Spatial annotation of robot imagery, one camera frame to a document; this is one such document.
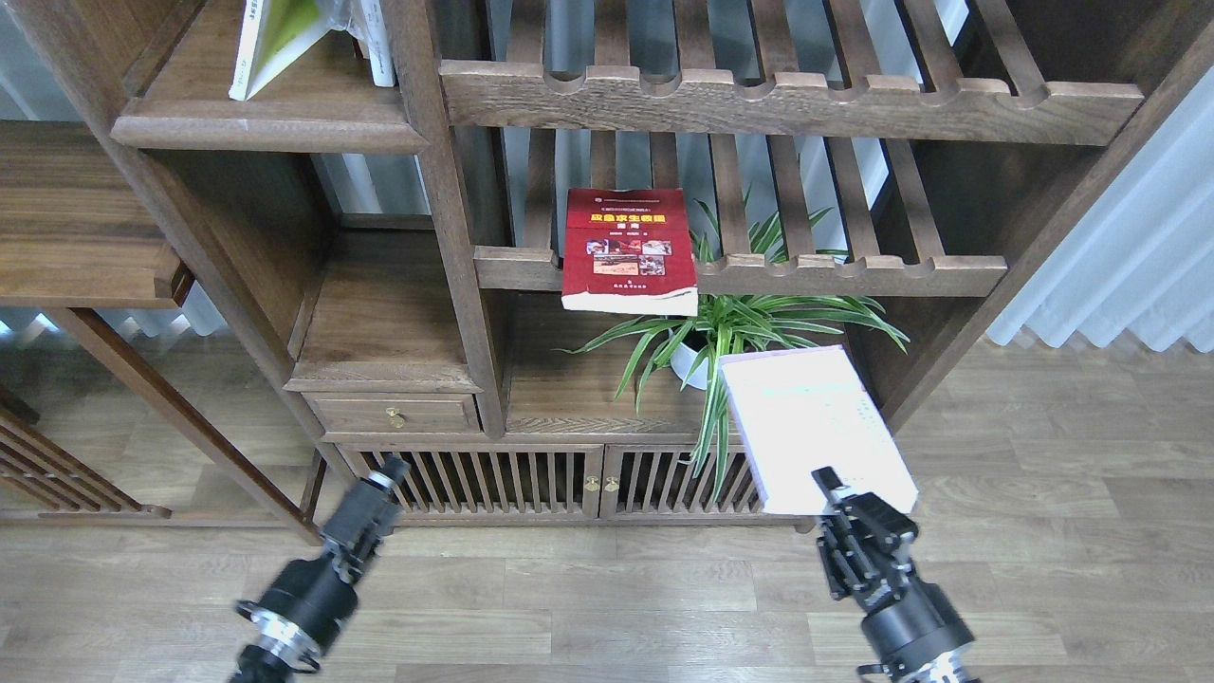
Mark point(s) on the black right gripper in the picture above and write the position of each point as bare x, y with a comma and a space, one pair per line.
911, 625

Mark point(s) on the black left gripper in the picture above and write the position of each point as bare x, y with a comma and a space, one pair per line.
304, 610

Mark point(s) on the white purple cover book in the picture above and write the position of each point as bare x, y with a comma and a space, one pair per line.
805, 409

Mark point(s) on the yellow green cover book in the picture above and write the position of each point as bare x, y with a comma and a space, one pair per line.
274, 34

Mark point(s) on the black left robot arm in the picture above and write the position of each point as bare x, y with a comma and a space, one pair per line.
303, 611

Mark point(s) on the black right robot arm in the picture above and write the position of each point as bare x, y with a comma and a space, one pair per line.
915, 632

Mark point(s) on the left slatted cabinet door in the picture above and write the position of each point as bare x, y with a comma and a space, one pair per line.
484, 485

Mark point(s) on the slatted cabinet door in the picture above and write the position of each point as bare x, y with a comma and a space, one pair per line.
654, 486
484, 485

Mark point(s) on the small wooden drawer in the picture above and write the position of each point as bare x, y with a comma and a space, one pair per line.
394, 413

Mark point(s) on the right slatted cabinet door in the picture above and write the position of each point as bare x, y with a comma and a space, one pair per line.
654, 486

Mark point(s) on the white plant pot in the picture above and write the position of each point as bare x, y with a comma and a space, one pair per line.
688, 365

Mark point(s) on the green spider plant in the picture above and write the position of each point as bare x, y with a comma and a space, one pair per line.
726, 324

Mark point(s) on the dark wooden bookshelf unit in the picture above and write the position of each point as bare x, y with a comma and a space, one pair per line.
407, 240

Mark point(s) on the red cover book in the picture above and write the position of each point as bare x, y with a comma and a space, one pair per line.
629, 252

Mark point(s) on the white curtain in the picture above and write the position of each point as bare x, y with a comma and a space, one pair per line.
1141, 259

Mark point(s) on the wooden side table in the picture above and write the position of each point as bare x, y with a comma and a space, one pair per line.
77, 240

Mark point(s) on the white rolled papers in plastic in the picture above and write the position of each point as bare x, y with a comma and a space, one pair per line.
365, 22

